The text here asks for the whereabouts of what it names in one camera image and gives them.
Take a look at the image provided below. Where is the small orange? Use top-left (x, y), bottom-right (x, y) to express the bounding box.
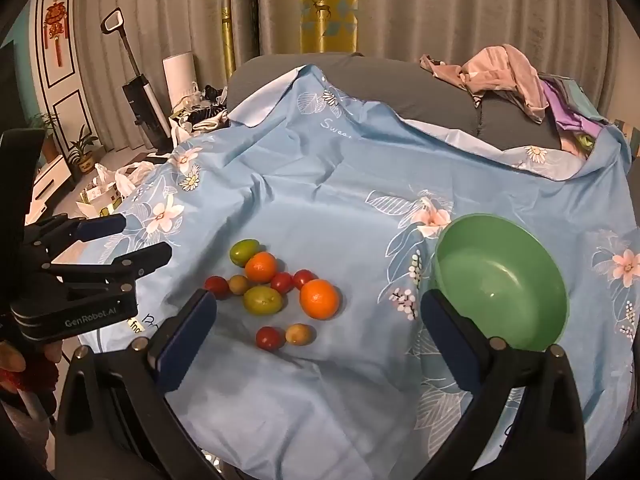
top-left (244, 252), bottom-right (278, 284)

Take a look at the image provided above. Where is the white plastic bag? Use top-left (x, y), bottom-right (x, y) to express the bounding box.
top-left (92, 160), bottom-right (156, 196)

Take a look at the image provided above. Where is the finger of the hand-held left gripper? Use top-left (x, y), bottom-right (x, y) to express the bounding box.
top-left (45, 241), bottom-right (173, 287)
top-left (25, 213), bottom-right (127, 257)

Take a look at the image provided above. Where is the black upright vacuum cleaner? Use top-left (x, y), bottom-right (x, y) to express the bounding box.
top-left (101, 7), bottom-right (172, 151)

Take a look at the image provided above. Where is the large green jujube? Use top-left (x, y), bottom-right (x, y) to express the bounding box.
top-left (243, 285), bottom-right (284, 316)

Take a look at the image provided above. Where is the large orange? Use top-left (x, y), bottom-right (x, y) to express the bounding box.
top-left (299, 279), bottom-right (341, 320)

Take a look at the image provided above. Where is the pink garment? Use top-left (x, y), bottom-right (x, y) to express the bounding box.
top-left (419, 44), bottom-right (550, 123)

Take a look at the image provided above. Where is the green plastic bowl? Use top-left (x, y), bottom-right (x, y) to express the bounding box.
top-left (433, 213), bottom-right (571, 353)

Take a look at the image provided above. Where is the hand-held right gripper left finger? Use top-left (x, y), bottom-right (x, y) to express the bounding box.
top-left (52, 289), bottom-right (224, 480)

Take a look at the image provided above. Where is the cardboard box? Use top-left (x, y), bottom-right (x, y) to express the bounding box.
top-left (75, 185), bottom-right (123, 218)

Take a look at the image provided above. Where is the small green jujube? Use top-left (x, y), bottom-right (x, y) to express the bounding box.
top-left (229, 239), bottom-right (260, 267)

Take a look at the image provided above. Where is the grey curtain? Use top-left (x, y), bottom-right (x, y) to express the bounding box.
top-left (75, 0), bottom-right (608, 126)

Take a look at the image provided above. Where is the grey sofa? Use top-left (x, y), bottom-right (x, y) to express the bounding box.
top-left (227, 52), bottom-right (566, 153)

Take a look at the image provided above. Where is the blue floral bedsheet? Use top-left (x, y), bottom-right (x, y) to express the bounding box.
top-left (80, 64), bottom-right (640, 480)

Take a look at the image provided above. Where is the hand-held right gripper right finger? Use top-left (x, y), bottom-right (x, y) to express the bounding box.
top-left (415, 287), bottom-right (587, 480)

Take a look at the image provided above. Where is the red knot wall decoration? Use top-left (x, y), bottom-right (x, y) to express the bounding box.
top-left (42, 0), bottom-right (71, 68)

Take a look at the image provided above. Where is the white air purifier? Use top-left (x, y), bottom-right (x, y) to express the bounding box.
top-left (162, 50), bottom-right (198, 111)

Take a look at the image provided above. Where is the pile of dark and white clothes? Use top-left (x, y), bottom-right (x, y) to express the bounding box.
top-left (170, 85), bottom-right (231, 136)

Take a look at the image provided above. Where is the purple garment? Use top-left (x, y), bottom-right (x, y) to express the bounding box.
top-left (542, 80), bottom-right (608, 153)

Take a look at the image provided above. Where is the potted plant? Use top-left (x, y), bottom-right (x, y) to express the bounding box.
top-left (67, 125), bottom-right (101, 176)
top-left (30, 112), bottom-right (61, 161)

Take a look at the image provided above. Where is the person's left forearm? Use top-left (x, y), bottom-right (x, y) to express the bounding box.
top-left (0, 340), bottom-right (66, 421)

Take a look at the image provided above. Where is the white cabinet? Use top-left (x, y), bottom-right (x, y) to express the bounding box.
top-left (25, 155), bottom-right (73, 211)

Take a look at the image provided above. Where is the gold curtain strip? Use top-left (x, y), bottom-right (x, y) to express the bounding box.
top-left (220, 0), bottom-right (237, 79)

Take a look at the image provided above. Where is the yellow patterned curtain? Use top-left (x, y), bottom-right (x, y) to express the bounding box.
top-left (300, 0), bottom-right (360, 54)

